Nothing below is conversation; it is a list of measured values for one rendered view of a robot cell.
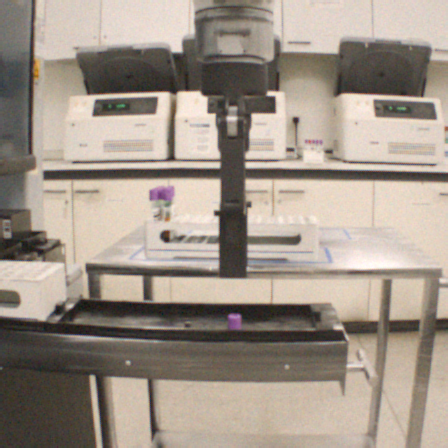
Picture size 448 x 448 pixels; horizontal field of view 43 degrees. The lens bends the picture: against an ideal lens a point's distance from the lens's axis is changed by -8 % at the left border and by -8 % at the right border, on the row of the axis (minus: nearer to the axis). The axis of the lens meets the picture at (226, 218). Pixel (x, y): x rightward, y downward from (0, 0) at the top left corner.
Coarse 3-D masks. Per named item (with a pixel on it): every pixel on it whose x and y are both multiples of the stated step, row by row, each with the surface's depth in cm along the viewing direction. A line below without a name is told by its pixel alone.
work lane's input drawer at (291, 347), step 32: (0, 320) 67; (32, 320) 67; (64, 320) 70; (96, 320) 72; (128, 320) 73; (160, 320) 73; (192, 320) 74; (224, 320) 74; (256, 320) 74; (288, 320) 73; (320, 320) 68; (0, 352) 66; (32, 352) 66; (64, 352) 66; (96, 352) 65; (128, 352) 65; (160, 352) 65; (192, 352) 65; (224, 352) 65; (256, 352) 64; (288, 352) 64; (320, 352) 64
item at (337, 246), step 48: (144, 240) 121; (336, 240) 121; (384, 240) 120; (96, 288) 99; (144, 288) 142; (384, 288) 137; (432, 288) 94; (384, 336) 139; (432, 336) 95; (96, 384) 102; (192, 432) 146
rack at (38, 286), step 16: (0, 272) 71; (16, 272) 70; (32, 272) 70; (48, 272) 71; (64, 272) 76; (0, 288) 67; (16, 288) 67; (32, 288) 67; (48, 288) 69; (64, 288) 75; (0, 304) 76; (16, 304) 76; (32, 304) 67; (48, 304) 69
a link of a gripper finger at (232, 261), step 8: (224, 216) 64; (240, 216) 64; (224, 224) 64; (240, 224) 64; (224, 232) 65; (240, 232) 64; (224, 240) 65; (240, 240) 65; (224, 248) 65; (232, 248) 65; (240, 248) 65; (224, 256) 65; (232, 256) 65; (240, 256) 65; (224, 264) 65; (232, 264) 65; (240, 264) 65; (224, 272) 65; (232, 272) 65; (240, 272) 65
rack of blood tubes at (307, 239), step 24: (192, 216) 110; (216, 216) 110; (264, 216) 111; (288, 216) 110; (312, 216) 110; (192, 240) 106; (216, 240) 107; (264, 240) 111; (288, 240) 111; (312, 240) 101
